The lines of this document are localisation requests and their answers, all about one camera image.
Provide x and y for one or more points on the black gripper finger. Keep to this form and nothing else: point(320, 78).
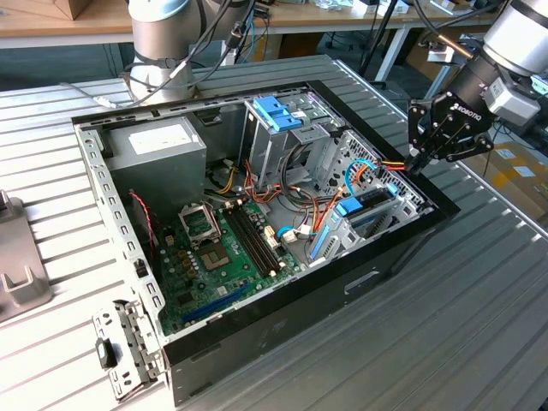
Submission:
point(471, 147)
point(417, 124)

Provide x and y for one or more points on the hard disk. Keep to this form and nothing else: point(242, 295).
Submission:
point(349, 208)

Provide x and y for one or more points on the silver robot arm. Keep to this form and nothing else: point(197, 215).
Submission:
point(518, 38)

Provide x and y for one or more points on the metal disk bay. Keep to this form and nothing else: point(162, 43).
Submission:
point(342, 240)

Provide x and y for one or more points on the large cardboard box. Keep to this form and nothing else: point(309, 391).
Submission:
point(514, 188)

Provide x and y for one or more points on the wooden desk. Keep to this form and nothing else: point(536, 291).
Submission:
point(325, 21)

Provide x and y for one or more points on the metal drive cage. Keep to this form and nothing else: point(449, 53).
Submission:
point(263, 150)

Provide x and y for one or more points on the white board connector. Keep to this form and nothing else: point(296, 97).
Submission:
point(272, 237)

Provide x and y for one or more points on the black RAM slot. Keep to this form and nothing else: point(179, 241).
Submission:
point(252, 241)
point(263, 235)
point(247, 244)
point(258, 238)

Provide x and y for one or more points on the black open PC case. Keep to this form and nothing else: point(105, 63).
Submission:
point(299, 317)

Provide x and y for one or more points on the CPU socket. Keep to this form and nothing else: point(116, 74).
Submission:
point(215, 259)

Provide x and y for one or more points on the grey power supply unit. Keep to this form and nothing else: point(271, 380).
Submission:
point(158, 175)

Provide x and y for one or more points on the blue expansion slot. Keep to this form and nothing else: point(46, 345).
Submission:
point(214, 303)

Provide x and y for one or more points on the green motherboard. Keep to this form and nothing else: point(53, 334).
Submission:
point(201, 295)

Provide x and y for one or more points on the black case fan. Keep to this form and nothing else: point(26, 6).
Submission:
point(140, 227)

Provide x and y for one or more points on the black case latch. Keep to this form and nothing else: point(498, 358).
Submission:
point(139, 267)

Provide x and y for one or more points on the small cardboard box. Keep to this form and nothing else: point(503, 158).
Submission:
point(79, 8)

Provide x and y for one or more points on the black plastic clip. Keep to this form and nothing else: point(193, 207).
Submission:
point(107, 353)

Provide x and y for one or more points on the grey parts rack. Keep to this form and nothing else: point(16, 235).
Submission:
point(17, 257)

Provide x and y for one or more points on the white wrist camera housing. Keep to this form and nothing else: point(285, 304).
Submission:
point(514, 107)

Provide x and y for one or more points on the blue plastic drive bracket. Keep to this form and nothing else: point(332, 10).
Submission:
point(274, 112)

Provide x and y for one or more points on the metal card retention bracket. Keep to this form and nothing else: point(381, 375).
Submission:
point(137, 338)

